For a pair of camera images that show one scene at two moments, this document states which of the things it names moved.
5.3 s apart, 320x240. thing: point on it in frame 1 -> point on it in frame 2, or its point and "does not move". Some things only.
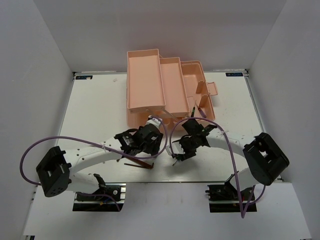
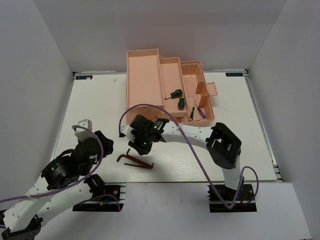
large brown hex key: (142, 162) does not move
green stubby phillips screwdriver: (173, 164) -> (176, 94)
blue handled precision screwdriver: (203, 113) does not move
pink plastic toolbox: (167, 89) does not move
